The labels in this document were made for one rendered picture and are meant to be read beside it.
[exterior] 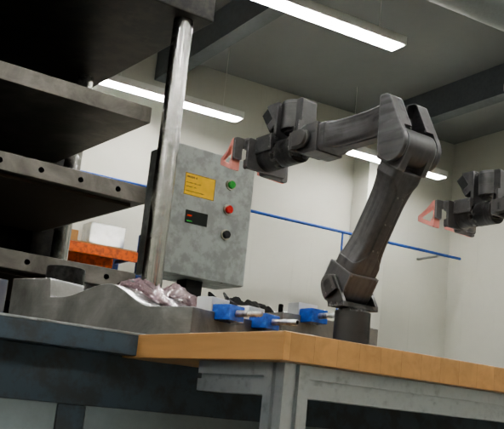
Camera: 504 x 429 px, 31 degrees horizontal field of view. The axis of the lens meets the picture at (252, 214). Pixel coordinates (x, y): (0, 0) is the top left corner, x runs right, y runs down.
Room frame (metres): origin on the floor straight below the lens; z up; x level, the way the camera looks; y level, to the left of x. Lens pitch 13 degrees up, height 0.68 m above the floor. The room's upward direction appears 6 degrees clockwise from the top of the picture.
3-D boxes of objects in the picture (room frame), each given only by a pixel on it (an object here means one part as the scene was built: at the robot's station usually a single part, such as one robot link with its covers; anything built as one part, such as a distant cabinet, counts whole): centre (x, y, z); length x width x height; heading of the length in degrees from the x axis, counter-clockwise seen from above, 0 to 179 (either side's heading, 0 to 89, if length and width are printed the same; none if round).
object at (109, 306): (1.79, 0.20, 0.85); 0.50 x 0.26 x 0.11; 52
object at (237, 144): (1.80, 0.04, 1.20); 0.09 x 0.07 x 0.07; 35
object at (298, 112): (1.68, -0.08, 1.24); 0.12 x 0.09 x 0.12; 35
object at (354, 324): (1.54, -0.19, 0.84); 0.20 x 0.07 x 0.08; 125
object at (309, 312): (1.81, -0.15, 0.89); 0.13 x 0.05 x 0.05; 34
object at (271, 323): (1.67, -0.05, 0.85); 0.13 x 0.05 x 0.05; 52
